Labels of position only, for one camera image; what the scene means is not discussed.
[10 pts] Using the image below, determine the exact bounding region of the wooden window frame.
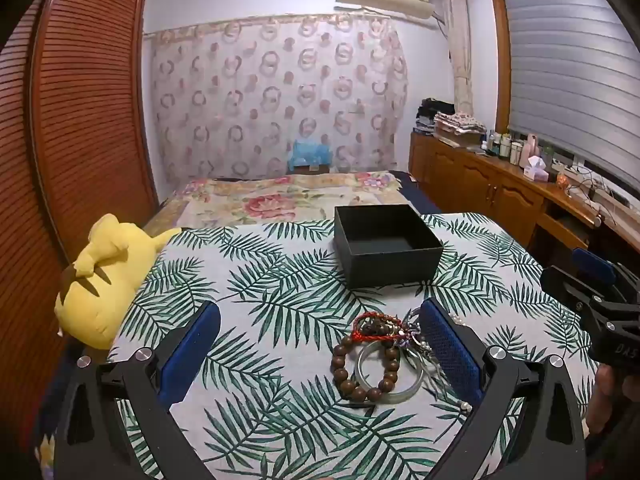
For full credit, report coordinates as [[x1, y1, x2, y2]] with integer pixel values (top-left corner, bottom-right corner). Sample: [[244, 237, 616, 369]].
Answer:
[[489, 0, 512, 133]]

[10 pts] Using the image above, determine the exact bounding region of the row of small bottles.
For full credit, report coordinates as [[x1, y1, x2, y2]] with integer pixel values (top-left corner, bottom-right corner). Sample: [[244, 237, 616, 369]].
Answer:
[[486, 129, 542, 169]]

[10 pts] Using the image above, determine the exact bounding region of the white power strip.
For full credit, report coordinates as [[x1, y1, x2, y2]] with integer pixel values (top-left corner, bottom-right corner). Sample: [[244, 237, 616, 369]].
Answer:
[[551, 162, 602, 187]]

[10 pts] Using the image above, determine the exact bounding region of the red cord bracelet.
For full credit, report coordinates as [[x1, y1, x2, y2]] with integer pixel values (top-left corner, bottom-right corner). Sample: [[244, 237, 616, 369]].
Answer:
[[350, 311, 407, 342]]

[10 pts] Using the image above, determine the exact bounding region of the navy blue bed sheet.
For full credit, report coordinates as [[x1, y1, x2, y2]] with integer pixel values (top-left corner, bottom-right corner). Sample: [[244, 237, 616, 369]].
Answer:
[[390, 170, 443, 214]]

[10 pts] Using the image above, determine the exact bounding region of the brown wooden bead bracelet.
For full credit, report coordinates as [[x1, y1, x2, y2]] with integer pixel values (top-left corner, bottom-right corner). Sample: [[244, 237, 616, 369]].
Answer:
[[331, 329, 401, 404]]

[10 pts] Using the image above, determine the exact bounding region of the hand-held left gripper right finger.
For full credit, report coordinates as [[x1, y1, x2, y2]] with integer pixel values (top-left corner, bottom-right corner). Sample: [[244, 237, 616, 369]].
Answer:
[[419, 298, 587, 480]]

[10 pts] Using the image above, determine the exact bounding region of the silver chain bracelet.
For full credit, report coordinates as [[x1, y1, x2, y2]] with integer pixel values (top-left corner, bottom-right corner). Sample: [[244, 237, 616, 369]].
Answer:
[[397, 308, 448, 391]]

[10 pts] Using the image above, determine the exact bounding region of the grey window blind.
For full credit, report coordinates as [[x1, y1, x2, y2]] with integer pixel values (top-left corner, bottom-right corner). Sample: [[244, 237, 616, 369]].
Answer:
[[501, 0, 640, 192]]

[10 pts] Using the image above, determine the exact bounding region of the ring patterned curtain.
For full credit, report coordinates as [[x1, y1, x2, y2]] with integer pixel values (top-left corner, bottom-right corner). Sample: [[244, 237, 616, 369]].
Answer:
[[144, 12, 409, 187]]

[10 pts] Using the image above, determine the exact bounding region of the wooden louvred wardrobe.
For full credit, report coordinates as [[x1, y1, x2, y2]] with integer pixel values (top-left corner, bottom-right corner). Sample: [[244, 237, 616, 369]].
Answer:
[[0, 0, 162, 461]]

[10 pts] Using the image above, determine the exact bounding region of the floral bedspread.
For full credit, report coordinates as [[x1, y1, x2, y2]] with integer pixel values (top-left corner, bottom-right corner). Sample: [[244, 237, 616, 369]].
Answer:
[[145, 171, 416, 233]]

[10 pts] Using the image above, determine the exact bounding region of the yellow plush toy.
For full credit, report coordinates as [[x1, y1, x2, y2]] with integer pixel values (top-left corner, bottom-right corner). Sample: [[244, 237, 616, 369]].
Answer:
[[54, 213, 182, 351]]

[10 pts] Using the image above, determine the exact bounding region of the black square box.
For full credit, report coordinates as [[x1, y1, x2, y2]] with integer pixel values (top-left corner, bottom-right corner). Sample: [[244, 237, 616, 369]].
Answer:
[[333, 204, 444, 291]]

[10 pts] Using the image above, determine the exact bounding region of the pink white tissue box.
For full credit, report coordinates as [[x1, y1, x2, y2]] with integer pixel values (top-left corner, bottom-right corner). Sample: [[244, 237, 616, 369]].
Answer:
[[523, 156, 552, 181]]

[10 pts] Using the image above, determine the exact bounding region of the wooden side cabinet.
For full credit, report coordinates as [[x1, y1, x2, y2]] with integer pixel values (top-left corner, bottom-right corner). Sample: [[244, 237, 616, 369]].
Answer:
[[409, 130, 640, 267]]

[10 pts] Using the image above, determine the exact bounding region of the patterned folded cloth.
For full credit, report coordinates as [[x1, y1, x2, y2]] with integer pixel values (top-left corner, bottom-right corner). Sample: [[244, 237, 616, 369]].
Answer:
[[433, 111, 487, 137]]

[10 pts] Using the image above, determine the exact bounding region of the blue plush toy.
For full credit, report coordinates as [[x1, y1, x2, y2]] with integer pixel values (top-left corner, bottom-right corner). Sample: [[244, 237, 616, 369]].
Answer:
[[288, 138, 334, 171]]

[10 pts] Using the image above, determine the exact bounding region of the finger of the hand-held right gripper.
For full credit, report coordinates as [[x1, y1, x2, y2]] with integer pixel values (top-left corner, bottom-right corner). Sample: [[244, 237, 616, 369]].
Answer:
[[540, 266, 600, 312], [571, 247, 617, 287]]

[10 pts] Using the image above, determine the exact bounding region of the dark folded clothes stack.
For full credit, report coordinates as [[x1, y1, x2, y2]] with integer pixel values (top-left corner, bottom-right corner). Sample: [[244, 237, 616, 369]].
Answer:
[[416, 98, 456, 134]]

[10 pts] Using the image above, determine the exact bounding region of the beige side curtain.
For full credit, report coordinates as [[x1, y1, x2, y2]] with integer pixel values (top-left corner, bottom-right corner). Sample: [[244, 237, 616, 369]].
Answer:
[[439, 0, 474, 117]]

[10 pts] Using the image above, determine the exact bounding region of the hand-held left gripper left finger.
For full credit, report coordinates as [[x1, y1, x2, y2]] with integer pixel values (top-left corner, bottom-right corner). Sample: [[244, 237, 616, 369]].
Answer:
[[54, 301, 222, 480]]

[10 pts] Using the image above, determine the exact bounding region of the person's right hand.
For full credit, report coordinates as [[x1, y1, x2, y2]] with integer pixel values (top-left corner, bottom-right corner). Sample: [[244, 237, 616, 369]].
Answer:
[[585, 362, 632, 436]]

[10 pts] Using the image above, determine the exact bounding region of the green leaf print blanket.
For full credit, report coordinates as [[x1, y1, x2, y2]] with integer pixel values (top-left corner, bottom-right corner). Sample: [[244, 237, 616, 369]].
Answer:
[[107, 212, 601, 480]]

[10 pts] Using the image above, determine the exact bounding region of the pale green jade bangle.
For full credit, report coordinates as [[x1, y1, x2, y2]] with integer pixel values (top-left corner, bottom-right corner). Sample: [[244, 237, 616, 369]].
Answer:
[[355, 341, 427, 404]]

